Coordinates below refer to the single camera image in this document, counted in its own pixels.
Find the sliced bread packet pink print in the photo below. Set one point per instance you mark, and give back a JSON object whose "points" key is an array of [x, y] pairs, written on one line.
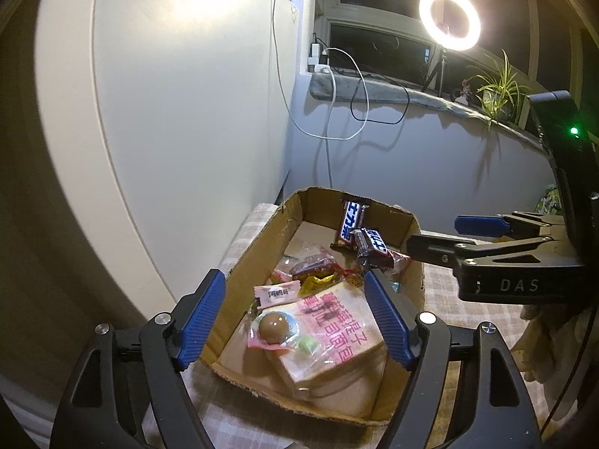
{"points": [[337, 336]]}

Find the green candy packet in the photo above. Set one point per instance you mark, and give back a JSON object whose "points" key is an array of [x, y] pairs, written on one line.
{"points": [[306, 346]]}

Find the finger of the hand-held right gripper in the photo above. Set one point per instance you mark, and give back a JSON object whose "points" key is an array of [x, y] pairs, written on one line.
{"points": [[482, 225], [435, 248]]}

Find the dark chocolate bar white print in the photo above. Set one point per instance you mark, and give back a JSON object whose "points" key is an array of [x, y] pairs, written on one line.
{"points": [[374, 245]]}

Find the brown egg snack packet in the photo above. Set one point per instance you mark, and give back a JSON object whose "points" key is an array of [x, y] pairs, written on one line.
{"points": [[274, 327]]}

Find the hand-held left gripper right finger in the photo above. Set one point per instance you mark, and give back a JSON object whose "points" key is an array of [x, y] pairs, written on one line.
{"points": [[388, 322]]}

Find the green paper bag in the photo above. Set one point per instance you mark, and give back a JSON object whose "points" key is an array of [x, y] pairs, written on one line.
{"points": [[547, 201]]}

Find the red dried fruit packet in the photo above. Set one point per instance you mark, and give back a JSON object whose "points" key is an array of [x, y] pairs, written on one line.
{"points": [[316, 266]]}

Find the grey windowsill cloth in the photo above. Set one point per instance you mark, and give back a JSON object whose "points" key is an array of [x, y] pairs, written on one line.
{"points": [[374, 91]]}

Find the beige cloth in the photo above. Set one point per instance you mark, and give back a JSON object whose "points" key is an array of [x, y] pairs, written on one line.
{"points": [[552, 336]]}

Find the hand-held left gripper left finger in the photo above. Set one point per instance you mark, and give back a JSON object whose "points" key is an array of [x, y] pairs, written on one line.
{"points": [[203, 318]]}

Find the large brown chocolate bar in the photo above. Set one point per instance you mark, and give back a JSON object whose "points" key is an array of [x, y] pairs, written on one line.
{"points": [[351, 224]]}

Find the pink candy packet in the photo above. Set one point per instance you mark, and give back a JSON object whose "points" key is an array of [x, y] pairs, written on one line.
{"points": [[276, 295]]}

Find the yellow candy wrapper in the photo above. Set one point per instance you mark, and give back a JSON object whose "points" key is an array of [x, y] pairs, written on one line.
{"points": [[318, 284]]}

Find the white power strip with chargers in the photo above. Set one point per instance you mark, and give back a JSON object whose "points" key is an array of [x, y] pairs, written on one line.
{"points": [[318, 58]]}

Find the potted spider plant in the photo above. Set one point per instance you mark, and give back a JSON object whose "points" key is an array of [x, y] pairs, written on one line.
{"points": [[498, 89]]}

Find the black light tripod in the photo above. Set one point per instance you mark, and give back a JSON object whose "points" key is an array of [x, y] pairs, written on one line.
{"points": [[441, 63]]}

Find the white cabinet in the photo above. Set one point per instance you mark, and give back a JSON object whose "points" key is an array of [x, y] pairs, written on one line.
{"points": [[164, 126]]}

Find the brown cardboard box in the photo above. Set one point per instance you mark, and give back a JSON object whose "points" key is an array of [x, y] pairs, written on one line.
{"points": [[327, 404]]}

